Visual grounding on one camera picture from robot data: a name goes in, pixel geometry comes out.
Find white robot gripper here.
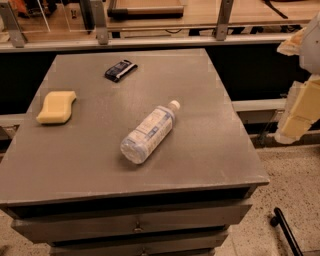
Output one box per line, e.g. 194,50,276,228
275,12,320,144

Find clear plastic water bottle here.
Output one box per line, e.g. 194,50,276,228
120,100,180,164

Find black chair leg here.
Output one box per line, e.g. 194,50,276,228
270,207,303,256

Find grey metal railing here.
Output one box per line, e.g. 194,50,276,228
0,0,301,54

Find yellow sponge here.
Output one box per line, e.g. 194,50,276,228
36,91,76,124

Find grey drawer cabinet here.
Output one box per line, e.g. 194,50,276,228
0,49,269,256

